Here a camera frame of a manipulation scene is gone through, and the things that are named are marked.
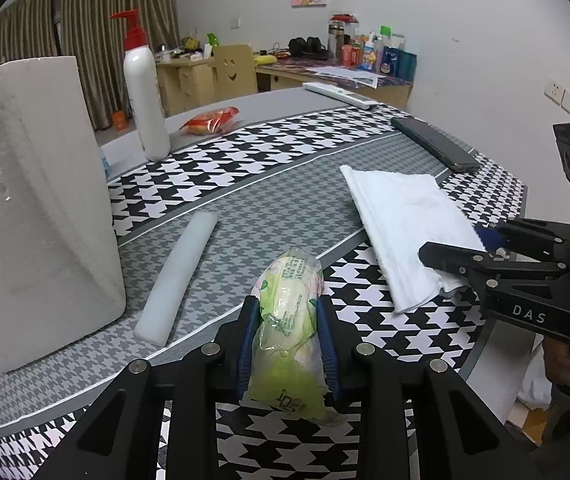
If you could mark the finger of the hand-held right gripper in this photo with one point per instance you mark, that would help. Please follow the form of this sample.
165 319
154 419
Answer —
535 237
460 257

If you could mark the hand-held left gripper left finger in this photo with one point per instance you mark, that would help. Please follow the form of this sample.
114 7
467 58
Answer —
245 355

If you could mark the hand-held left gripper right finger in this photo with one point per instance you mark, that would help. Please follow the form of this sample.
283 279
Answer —
327 355

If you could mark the green tissue pack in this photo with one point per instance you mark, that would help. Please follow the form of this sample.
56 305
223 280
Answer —
285 310

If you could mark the white towel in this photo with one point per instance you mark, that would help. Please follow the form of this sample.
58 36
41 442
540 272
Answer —
405 220

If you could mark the white foam stick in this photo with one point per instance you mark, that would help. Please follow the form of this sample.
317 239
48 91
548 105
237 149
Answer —
175 280

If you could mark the white foam box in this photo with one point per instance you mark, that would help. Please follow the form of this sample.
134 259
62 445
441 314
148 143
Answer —
30 210

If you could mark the white plastic bag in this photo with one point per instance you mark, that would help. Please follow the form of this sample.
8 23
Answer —
535 380

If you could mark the black phone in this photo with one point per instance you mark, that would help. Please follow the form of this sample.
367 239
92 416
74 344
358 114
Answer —
435 142

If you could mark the houndstooth table cloth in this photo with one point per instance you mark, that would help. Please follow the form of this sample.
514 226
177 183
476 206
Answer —
285 185

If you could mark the white remote control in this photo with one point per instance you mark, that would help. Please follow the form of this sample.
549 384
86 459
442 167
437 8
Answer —
340 94

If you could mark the printed paper sheets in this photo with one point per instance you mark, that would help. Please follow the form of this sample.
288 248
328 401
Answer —
350 76

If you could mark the cluster of toiletry bottles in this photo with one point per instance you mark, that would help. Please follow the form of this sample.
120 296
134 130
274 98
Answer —
375 52

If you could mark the red snack packet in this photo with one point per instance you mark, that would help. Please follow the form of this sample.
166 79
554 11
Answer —
210 121

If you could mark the black headphones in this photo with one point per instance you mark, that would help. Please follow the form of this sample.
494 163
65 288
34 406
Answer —
310 47

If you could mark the orange floor container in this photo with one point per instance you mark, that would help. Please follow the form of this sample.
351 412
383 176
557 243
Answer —
119 122

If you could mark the white pump bottle red cap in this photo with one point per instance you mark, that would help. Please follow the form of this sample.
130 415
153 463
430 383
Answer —
145 100

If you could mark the yellow desk item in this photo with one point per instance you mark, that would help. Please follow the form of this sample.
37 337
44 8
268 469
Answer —
266 60

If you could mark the wooden smiley chair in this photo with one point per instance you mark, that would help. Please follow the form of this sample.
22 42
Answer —
232 72

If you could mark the desk clutter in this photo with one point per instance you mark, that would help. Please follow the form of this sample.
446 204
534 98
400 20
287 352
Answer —
182 50

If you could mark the green bottle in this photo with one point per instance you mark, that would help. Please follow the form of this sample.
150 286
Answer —
211 40

